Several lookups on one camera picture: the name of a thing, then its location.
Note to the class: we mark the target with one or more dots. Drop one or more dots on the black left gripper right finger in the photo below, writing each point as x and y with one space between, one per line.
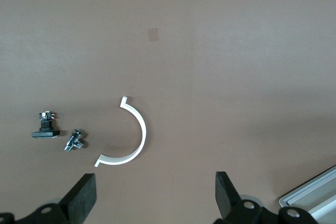
225 195

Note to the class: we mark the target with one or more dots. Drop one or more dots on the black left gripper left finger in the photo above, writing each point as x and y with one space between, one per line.
78 197

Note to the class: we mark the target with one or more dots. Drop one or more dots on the white pull-out drawer tray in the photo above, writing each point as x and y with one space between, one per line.
315 195

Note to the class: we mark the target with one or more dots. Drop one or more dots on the chrome metal fitting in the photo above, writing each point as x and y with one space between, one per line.
74 140

